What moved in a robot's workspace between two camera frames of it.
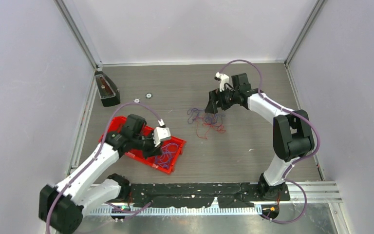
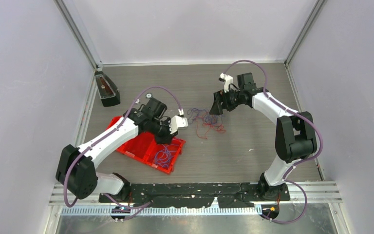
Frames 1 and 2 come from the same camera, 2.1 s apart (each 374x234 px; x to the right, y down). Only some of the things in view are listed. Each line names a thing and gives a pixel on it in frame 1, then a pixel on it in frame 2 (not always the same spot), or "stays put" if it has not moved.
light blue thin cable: (163, 158) stays put
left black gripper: (153, 150) -> (166, 139)
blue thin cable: (169, 151) stays put
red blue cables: (205, 121) stays put
